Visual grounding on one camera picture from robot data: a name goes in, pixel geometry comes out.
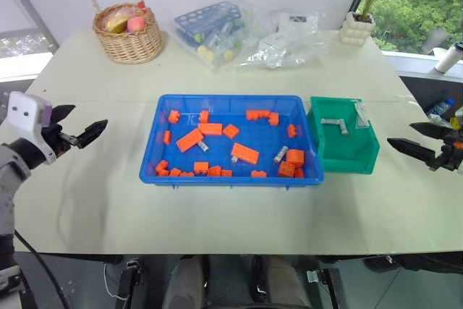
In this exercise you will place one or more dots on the small orange block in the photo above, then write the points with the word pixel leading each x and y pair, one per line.
pixel 175 172
pixel 214 171
pixel 186 174
pixel 166 137
pixel 162 168
pixel 299 173
pixel 230 131
pixel 273 118
pixel 292 130
pixel 226 173
pixel 174 117
pixel 204 116
pixel 200 168
pixel 258 174

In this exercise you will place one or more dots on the clear water bottle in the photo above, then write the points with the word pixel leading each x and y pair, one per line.
pixel 440 106

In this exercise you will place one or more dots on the long orange block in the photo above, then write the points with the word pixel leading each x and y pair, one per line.
pixel 258 114
pixel 210 129

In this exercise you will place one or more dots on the square orange block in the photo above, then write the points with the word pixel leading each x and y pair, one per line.
pixel 295 157
pixel 286 169

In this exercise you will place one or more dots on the clear label sleeve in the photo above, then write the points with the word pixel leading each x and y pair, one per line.
pixel 361 115

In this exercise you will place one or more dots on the yellow small object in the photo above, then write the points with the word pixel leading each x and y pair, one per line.
pixel 457 118

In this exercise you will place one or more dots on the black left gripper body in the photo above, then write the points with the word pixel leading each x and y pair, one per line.
pixel 54 139

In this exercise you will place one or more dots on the white bubble plant pot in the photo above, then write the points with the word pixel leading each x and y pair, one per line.
pixel 356 30

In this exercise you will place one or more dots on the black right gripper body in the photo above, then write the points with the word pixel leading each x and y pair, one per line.
pixel 452 153

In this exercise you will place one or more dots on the grey rounded shape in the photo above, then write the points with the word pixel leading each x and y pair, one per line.
pixel 184 282
pixel 285 282

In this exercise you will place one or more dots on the green plastic bin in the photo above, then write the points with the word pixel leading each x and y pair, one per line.
pixel 343 153

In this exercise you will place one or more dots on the clear plastic bag of parts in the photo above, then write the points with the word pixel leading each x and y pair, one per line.
pixel 285 45

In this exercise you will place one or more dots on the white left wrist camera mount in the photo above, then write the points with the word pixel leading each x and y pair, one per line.
pixel 25 115

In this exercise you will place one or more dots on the clear plastic bag with rack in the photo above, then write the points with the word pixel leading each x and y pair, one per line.
pixel 217 45

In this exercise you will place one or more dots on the yellow toy fruit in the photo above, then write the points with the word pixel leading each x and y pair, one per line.
pixel 117 23

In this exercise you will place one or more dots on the white cylinder with black cap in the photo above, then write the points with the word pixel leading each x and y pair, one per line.
pixel 448 57

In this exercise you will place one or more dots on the blue test tube rack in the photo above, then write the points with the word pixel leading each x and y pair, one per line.
pixel 208 16

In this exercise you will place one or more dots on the woven wicker basket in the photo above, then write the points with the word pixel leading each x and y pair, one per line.
pixel 126 43

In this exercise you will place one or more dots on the large orange block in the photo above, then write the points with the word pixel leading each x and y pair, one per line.
pixel 190 140
pixel 245 152

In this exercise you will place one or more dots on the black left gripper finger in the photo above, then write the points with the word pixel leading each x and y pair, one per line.
pixel 61 113
pixel 92 132

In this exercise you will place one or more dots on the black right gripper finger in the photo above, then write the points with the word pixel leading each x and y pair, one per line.
pixel 432 130
pixel 416 150

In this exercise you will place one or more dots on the blue plastic tray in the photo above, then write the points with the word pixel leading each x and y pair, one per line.
pixel 217 157

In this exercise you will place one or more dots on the pink toy peach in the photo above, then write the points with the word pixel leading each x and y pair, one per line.
pixel 136 24

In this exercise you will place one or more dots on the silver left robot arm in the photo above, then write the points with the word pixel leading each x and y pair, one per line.
pixel 9 178

